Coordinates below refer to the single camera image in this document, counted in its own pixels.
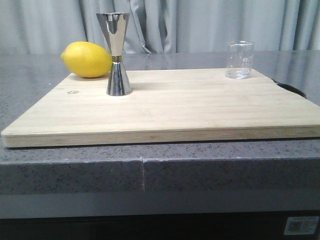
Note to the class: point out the yellow lemon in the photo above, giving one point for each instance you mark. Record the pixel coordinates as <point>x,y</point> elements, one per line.
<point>86,59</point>

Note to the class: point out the white QR code label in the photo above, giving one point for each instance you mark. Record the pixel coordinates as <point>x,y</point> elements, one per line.
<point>301,225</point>

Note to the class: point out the small glass beaker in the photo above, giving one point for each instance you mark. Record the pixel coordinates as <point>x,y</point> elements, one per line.
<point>240,59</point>

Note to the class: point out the wooden cutting board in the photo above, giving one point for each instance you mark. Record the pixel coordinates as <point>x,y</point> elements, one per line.
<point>179,105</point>

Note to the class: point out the steel double jigger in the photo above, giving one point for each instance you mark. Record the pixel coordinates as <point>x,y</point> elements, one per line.
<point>114,27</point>

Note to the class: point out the grey curtain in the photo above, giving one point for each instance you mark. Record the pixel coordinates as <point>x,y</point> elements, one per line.
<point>160,26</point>

